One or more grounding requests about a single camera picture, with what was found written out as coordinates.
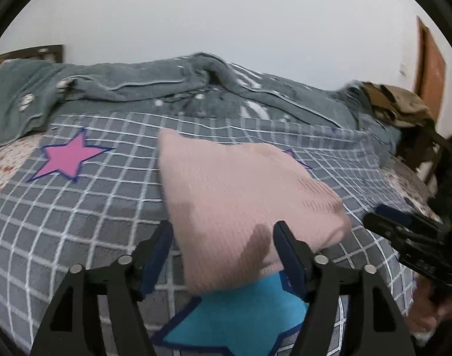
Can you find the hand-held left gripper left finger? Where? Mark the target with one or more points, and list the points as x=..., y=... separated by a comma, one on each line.
x=155, y=265

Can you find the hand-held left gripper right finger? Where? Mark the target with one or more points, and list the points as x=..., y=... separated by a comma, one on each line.
x=290, y=259

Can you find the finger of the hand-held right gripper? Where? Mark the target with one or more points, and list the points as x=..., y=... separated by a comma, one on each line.
x=379, y=225
x=392, y=213

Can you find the pink knit sweater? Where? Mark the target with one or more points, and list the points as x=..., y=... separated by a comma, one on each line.
x=229, y=200

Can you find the brown clothes pile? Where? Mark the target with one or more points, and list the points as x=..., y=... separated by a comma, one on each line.
x=396, y=104

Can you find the person's right hand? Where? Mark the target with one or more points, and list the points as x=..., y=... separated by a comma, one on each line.
x=429, y=311

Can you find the black garment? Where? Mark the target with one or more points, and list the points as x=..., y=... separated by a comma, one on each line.
x=450, y=178

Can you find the grey checked star blanket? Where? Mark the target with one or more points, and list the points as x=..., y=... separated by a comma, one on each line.
x=100, y=211

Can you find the brown wooden door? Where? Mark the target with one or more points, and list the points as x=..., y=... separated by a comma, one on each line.
x=431, y=74

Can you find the floral bed sheet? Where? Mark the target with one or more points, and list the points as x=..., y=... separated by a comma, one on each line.
x=7, y=167

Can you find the grey-green flower print quilt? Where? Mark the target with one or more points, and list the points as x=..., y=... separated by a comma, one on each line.
x=137, y=81

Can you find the dark wooden headboard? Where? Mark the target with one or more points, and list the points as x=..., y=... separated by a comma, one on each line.
x=33, y=52

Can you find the white wall switch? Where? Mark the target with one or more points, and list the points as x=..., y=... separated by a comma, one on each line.
x=403, y=70

